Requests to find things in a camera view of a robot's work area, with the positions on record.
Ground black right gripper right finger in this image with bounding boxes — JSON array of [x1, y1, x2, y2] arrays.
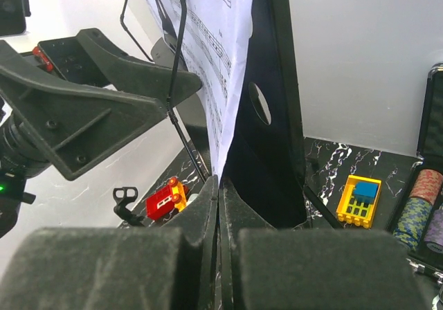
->
[[219, 181, 427, 309]]

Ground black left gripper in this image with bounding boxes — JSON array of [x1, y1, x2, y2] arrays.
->
[[1, 41, 165, 236]]

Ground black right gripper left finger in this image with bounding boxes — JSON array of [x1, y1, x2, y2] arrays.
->
[[1, 176, 218, 309]]

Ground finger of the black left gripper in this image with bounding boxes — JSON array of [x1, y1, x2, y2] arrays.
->
[[37, 28, 204, 105]]

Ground black desktop microphone stand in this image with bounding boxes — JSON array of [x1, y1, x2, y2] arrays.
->
[[113, 187, 144, 227]]

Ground black tripod music stand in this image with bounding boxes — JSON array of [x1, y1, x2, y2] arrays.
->
[[119, 0, 342, 230]]

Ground sheet music page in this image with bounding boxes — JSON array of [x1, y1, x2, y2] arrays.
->
[[134, 0, 257, 179]]

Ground white microphone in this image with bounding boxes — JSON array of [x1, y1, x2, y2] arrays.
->
[[187, 194, 198, 205]]

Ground red toy brick house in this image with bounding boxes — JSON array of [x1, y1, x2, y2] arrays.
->
[[145, 176, 189, 221]]

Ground black poker chip case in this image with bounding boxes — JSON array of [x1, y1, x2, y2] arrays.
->
[[387, 63, 442, 287]]

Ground yellow blue brick frame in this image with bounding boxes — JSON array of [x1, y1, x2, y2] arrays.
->
[[336, 175, 382, 229]]

